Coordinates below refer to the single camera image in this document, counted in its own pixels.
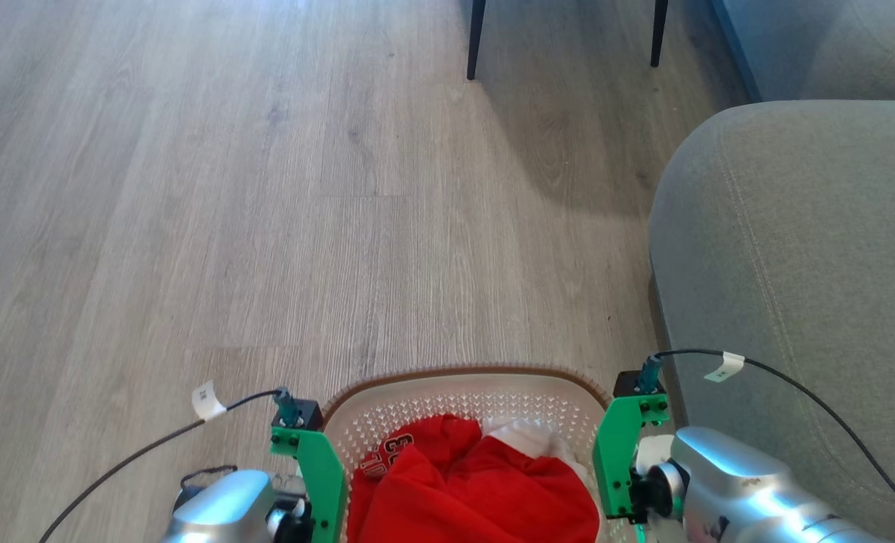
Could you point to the black furniture leg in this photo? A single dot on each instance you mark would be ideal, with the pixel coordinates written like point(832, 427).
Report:
point(659, 34)
point(476, 38)

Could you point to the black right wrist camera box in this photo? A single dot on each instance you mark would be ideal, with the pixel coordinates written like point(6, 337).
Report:
point(632, 383)

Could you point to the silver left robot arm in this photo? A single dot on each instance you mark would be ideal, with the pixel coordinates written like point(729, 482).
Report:
point(225, 509)

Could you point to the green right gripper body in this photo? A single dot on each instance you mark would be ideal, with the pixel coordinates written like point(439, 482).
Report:
point(613, 460)

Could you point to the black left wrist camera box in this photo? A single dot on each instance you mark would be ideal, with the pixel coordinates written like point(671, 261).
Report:
point(302, 413)

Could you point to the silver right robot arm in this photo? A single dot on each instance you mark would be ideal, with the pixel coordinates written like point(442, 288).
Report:
point(741, 483)

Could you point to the white laundry basket brown rim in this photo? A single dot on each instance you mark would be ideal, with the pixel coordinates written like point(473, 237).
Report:
point(447, 396)

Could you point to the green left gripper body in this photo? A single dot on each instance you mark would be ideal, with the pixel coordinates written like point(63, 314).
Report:
point(325, 475)

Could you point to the red garment white print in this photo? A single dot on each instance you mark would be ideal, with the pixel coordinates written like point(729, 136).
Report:
point(477, 498)

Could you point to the blue-grey sofa section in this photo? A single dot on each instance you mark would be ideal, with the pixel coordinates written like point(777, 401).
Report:
point(832, 45)

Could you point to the grey fabric sofa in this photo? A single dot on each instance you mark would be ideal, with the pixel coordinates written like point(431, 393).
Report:
point(801, 286)

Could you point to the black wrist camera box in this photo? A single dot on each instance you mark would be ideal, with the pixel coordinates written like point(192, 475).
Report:
point(632, 383)
point(302, 413)

